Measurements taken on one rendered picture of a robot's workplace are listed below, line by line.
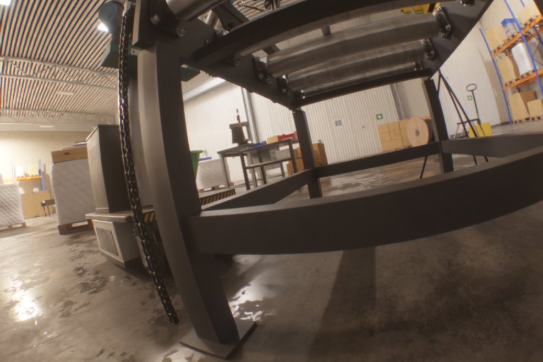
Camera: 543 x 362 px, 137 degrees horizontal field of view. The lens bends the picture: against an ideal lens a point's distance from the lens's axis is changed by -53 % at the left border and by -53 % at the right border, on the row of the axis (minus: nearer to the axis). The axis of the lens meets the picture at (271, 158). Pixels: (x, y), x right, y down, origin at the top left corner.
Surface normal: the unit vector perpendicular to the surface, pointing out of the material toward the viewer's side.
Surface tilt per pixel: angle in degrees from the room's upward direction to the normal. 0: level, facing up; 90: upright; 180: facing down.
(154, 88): 90
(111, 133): 90
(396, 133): 90
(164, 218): 90
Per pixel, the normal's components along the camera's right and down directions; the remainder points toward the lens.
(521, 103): -0.40, 0.05
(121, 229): 0.84, -0.19
